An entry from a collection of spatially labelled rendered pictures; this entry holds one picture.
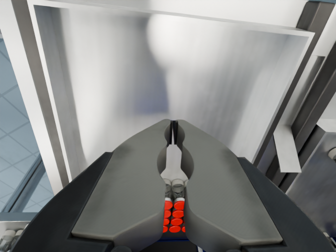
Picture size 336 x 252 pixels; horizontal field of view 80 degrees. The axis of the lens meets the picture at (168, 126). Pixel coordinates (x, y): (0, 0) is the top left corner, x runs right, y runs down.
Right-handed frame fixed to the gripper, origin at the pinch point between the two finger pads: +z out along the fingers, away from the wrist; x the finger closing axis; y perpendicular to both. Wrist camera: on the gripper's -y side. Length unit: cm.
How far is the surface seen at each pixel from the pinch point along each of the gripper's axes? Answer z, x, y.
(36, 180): 36, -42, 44
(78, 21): 11.9, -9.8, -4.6
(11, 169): 97, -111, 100
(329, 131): 12.1, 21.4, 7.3
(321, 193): 17.1, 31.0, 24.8
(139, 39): 12.5, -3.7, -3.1
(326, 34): 14.6, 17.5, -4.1
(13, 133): 97, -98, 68
